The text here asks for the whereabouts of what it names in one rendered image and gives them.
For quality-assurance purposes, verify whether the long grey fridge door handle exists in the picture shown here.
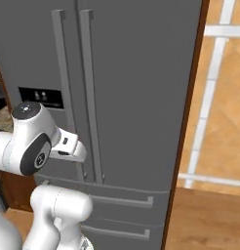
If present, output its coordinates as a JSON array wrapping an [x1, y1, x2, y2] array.
[[78, 8, 105, 186], [51, 9, 87, 182]]

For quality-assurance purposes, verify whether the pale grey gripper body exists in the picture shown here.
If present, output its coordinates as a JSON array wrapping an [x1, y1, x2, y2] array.
[[71, 140, 88, 163]]

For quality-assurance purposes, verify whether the plain grey fridge door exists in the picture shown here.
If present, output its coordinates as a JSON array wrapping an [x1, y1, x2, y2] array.
[[75, 0, 204, 193]]

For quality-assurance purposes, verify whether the grey french door fridge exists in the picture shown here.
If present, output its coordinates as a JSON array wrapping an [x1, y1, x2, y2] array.
[[0, 0, 204, 250]]

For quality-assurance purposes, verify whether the brown wooden base cupboard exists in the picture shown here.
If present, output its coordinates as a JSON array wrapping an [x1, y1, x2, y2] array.
[[0, 169, 38, 213]]

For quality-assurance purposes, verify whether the grey fridge door with dispenser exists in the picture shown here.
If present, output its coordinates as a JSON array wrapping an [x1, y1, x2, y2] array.
[[0, 0, 81, 184]]

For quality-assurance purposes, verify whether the grey fridge drawer handle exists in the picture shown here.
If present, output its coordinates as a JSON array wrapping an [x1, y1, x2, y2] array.
[[88, 193, 155, 209], [80, 224, 151, 241]]

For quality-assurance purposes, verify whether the grey fridge drawer front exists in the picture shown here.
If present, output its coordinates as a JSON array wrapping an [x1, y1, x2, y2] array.
[[34, 174, 171, 227], [80, 217, 166, 250]]

